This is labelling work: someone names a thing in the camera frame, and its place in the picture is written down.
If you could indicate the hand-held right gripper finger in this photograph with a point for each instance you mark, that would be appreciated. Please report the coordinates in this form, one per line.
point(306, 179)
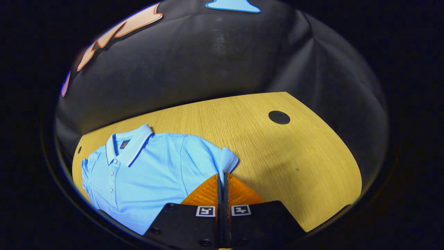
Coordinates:
point(220, 208)
point(225, 208)

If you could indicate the black backdrop cloth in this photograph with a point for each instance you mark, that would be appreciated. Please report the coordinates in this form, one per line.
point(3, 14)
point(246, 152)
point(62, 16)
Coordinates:
point(208, 62)

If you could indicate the light blue T-shirt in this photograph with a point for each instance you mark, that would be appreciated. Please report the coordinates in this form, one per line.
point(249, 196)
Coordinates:
point(156, 166)

